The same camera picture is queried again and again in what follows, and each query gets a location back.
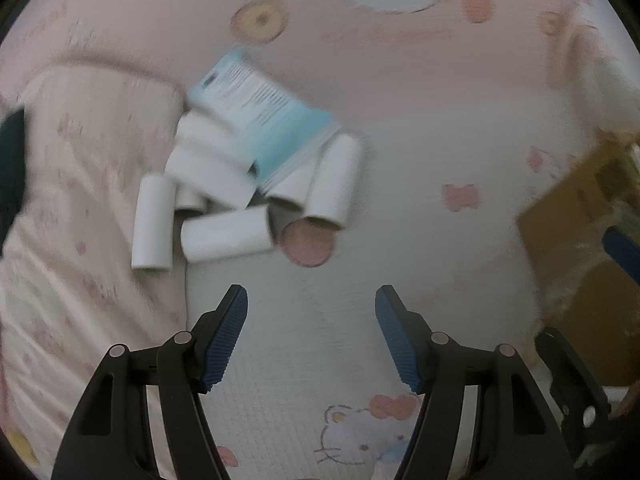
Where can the pink cartoon printed blanket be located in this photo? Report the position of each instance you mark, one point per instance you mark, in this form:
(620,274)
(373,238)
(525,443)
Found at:
(400,110)

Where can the pile of white rolls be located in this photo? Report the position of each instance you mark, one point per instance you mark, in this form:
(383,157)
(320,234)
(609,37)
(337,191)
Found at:
(225,235)

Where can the dark cloth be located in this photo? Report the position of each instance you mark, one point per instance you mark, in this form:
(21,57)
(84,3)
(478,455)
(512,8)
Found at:
(10,170)

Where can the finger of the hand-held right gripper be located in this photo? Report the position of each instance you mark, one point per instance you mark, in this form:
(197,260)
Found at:
(570,370)
(625,257)

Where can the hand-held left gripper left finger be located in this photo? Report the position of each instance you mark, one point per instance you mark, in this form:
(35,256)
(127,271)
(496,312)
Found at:
(225,340)

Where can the light blue tissue packet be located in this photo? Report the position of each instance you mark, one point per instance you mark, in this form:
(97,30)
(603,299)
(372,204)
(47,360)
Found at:
(260,105)

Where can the brown cardboard box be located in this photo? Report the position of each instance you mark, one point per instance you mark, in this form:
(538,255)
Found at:
(565,215)

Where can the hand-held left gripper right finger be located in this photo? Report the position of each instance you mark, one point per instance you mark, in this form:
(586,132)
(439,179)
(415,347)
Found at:
(400,345)

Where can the pink floral quilt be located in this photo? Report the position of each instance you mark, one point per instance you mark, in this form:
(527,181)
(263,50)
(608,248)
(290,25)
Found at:
(75,260)

